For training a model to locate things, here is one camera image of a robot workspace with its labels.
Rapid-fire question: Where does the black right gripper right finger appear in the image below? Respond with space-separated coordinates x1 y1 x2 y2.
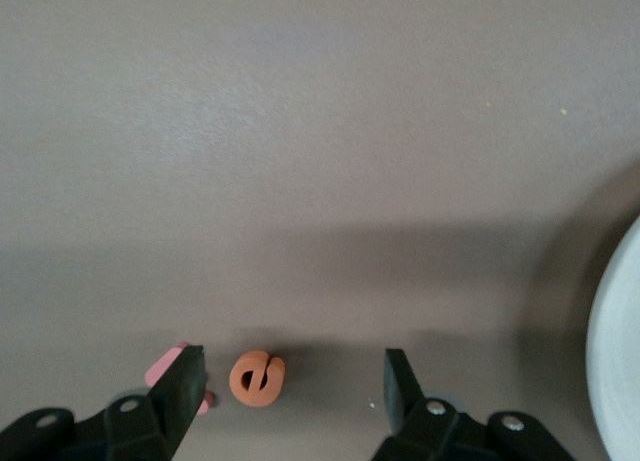
372 348 494 461

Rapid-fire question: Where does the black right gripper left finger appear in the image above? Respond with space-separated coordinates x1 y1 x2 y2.
102 344 208 461

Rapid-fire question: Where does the pink letter w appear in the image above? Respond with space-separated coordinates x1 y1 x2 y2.
143 341 216 415

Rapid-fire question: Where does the orange letter e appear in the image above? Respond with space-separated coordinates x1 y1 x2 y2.
228 349 287 408

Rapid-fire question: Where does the beige plate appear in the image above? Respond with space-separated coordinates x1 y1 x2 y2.
585 215 640 461

